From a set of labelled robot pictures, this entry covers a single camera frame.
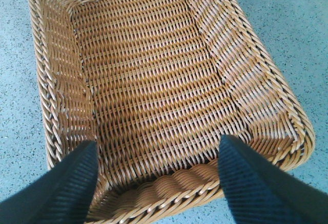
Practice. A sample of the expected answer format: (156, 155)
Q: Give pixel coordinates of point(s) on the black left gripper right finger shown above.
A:
(259, 192)

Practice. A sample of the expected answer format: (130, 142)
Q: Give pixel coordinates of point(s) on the brown wicker basket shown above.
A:
(156, 83)

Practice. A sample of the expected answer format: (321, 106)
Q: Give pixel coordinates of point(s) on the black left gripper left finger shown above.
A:
(62, 195)

